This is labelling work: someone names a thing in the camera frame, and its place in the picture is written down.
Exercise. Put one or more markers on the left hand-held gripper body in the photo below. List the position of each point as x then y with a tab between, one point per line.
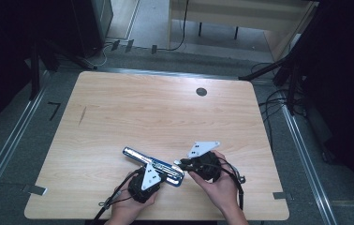
150	178

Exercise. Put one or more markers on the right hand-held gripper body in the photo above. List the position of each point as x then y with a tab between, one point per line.
203	148

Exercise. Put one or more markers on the blue stapler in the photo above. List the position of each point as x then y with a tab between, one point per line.
134	153

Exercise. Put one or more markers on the person's left hand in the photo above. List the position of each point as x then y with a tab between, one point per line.
128	209

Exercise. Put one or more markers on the person's right hand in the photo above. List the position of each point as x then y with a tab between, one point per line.
223	190

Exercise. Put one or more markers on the dark round table grommet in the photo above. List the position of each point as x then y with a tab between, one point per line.
201	92

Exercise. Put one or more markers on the black tripod stand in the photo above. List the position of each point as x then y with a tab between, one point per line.
292	81

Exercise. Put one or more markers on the grey tape piece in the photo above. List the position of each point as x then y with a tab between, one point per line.
35	190

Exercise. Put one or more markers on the black metal stand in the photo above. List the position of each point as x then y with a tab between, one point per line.
35	68

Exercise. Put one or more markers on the dark curtain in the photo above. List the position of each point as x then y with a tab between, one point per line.
6	47
346	78

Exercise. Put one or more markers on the dark cabinet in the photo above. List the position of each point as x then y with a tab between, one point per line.
87	25

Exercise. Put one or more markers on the metal floor rail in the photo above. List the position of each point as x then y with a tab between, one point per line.
165	73
309	168
6	150

